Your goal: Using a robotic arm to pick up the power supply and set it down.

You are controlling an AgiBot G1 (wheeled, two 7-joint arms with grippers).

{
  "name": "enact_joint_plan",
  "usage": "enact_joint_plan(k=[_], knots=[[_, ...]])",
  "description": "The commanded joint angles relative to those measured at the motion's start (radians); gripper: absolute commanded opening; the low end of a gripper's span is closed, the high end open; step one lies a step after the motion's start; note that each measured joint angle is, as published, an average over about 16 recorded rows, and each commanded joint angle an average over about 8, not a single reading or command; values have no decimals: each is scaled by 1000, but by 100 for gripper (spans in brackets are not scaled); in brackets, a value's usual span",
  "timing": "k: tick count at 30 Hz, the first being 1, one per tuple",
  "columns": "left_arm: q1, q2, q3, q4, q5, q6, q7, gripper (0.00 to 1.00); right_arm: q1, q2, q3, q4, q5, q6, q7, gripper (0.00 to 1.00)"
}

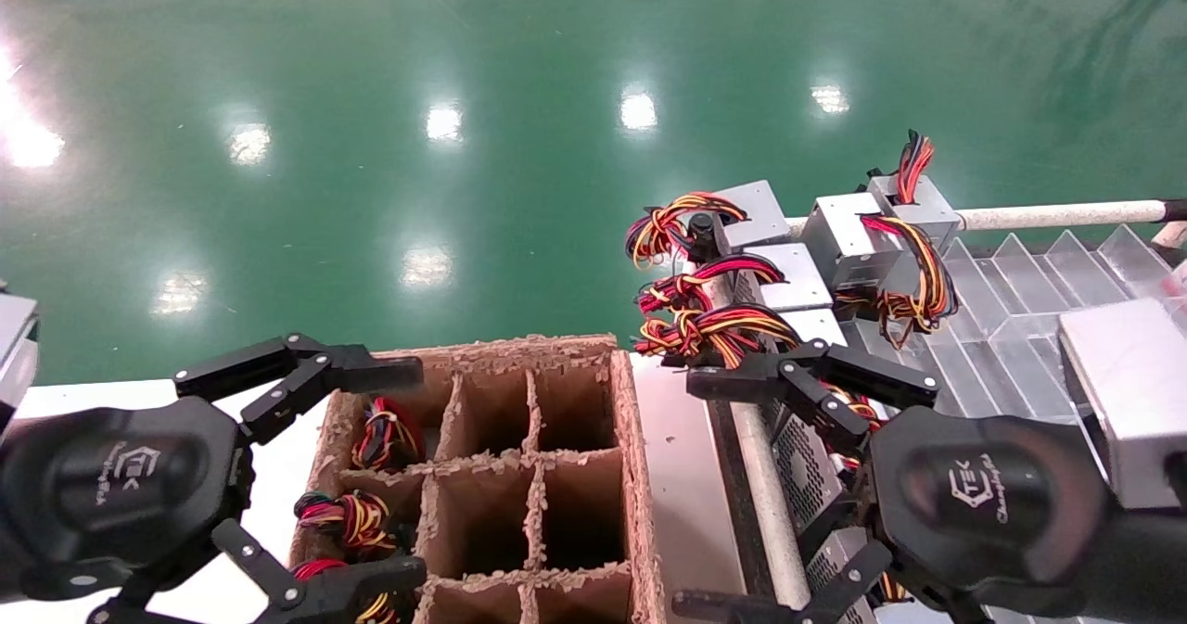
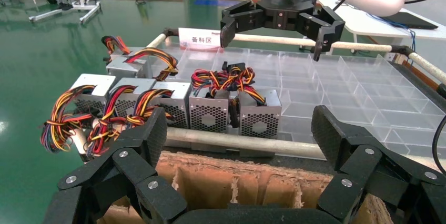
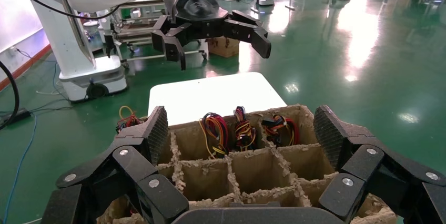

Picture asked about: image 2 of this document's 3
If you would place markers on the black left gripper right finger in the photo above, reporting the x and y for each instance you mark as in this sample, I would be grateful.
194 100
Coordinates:
362 159

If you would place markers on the brown cardboard divider box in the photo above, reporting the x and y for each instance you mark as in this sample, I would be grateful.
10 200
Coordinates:
216 180

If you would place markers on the white label sign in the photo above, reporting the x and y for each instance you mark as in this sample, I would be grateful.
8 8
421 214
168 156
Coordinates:
200 37

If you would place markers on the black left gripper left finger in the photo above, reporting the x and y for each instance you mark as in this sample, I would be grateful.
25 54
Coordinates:
132 159

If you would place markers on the white table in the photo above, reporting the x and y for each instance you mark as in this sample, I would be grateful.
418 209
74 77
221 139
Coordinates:
369 24

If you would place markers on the black flat pad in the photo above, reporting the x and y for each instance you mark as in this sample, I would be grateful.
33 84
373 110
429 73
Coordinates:
411 20

